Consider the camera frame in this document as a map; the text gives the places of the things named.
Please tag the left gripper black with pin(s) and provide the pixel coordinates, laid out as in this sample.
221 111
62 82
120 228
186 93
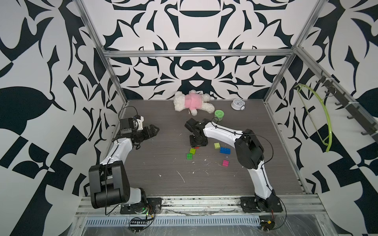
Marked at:
148 135

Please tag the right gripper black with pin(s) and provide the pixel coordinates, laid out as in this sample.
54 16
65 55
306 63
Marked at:
203 142

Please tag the green lego brick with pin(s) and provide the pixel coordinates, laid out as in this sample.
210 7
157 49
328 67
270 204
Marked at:
189 156

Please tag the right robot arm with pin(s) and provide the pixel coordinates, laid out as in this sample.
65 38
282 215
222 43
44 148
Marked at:
248 149

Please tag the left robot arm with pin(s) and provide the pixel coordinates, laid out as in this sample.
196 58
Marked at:
109 184

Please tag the blue lego brick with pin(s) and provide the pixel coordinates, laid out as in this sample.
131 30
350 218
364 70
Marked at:
225 150

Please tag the pink lego brick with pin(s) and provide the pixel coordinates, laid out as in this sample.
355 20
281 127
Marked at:
225 163

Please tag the green lidded jar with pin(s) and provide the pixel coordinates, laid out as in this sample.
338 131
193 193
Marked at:
219 115

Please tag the white teddy bear pink shirt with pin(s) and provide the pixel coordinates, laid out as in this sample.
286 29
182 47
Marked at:
193 101

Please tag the white alarm clock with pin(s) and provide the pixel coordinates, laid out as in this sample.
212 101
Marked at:
238 105

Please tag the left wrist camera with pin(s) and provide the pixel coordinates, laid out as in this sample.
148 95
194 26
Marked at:
130 125

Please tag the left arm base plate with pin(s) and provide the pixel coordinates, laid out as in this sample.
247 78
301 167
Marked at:
146 206

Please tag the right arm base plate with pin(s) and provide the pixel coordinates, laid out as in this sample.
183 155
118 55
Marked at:
258 204

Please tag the aluminium frame rail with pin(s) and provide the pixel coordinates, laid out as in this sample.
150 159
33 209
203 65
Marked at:
197 53

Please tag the black wall hook rail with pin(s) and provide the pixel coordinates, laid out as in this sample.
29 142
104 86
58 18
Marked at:
355 109

